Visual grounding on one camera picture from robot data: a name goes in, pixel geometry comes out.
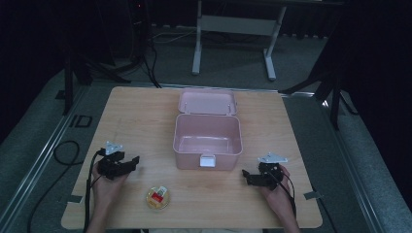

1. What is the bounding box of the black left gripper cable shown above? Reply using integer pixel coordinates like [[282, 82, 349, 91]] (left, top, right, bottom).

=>
[[83, 149, 107, 233]]

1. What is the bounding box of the person's right hand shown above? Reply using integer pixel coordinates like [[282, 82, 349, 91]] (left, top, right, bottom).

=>
[[257, 164, 296, 218]]

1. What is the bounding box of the white metal table frame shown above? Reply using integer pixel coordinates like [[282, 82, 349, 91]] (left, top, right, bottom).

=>
[[191, 0, 288, 82]]

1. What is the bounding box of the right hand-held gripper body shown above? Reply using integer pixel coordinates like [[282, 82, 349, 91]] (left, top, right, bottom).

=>
[[257, 151, 290, 191]]

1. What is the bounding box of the black floor cable loop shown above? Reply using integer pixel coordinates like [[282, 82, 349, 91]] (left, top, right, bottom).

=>
[[26, 140, 82, 233]]

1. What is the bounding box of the black floor cable bundle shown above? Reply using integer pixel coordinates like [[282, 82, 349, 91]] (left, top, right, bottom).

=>
[[141, 30, 163, 89]]

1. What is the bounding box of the black metal stand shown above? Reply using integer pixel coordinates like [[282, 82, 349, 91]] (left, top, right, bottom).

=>
[[61, 30, 132, 117], [279, 28, 359, 131]]

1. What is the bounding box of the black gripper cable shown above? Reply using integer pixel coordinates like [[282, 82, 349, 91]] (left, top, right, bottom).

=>
[[83, 149, 107, 233], [268, 170, 298, 218]]

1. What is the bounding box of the grey tape strip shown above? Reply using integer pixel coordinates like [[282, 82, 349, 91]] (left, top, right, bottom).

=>
[[65, 194, 84, 205], [303, 190, 324, 201]]

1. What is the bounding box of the round clear snack cup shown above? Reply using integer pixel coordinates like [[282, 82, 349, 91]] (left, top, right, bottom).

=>
[[145, 184, 171, 211]]

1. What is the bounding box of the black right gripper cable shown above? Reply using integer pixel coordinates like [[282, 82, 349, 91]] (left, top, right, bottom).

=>
[[268, 170, 298, 218]]

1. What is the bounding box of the pink storage box with lid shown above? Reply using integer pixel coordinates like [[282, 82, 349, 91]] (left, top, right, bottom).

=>
[[172, 88, 244, 172]]

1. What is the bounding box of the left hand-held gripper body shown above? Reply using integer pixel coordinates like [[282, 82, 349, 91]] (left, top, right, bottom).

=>
[[96, 141, 136, 181]]

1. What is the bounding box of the black equipment tower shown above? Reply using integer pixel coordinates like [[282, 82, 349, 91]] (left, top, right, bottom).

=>
[[127, 0, 152, 64]]

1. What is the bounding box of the person's left hand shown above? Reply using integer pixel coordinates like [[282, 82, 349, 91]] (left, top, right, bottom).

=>
[[90, 160, 131, 209]]

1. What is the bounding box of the metal floor rail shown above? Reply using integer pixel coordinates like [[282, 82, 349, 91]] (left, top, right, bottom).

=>
[[0, 84, 90, 225], [281, 91, 385, 233]]

